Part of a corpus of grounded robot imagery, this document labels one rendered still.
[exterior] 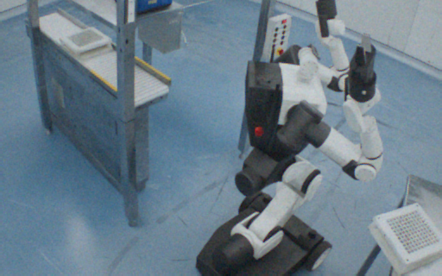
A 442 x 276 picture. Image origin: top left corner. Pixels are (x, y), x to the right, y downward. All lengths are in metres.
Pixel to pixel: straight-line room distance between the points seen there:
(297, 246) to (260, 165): 0.77
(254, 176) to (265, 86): 0.38
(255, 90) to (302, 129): 0.23
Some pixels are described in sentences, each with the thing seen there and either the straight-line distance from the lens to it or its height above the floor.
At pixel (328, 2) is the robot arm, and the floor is 1.44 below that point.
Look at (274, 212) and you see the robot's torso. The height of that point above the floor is 0.39.
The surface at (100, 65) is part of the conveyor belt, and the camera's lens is 2.38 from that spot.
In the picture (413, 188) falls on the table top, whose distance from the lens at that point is 1.93.
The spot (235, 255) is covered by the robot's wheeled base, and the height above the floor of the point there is 0.34.
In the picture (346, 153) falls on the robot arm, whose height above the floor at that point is 1.12.
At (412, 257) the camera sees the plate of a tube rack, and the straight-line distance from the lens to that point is 1.55.
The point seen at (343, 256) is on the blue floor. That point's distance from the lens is 2.61.
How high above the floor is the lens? 1.97
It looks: 37 degrees down
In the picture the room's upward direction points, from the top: 8 degrees clockwise
